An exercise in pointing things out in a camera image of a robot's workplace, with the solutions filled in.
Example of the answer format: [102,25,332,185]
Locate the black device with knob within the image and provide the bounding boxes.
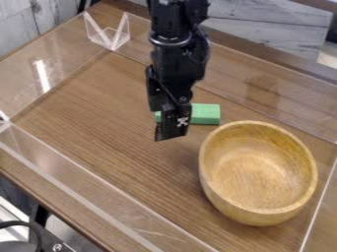
[28,228,77,252]

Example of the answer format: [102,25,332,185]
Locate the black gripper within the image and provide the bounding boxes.
[146,38,212,141]

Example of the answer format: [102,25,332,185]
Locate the black table leg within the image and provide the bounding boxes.
[31,205,50,227]

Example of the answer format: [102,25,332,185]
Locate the clear acrylic tray walls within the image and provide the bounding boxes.
[0,8,337,252]

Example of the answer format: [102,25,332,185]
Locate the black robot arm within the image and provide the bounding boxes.
[146,0,212,141]

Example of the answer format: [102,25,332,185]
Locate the green rectangular block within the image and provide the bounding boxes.
[154,103,221,125]

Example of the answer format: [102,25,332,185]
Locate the brown wooden bowl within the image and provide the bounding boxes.
[200,120,319,226]

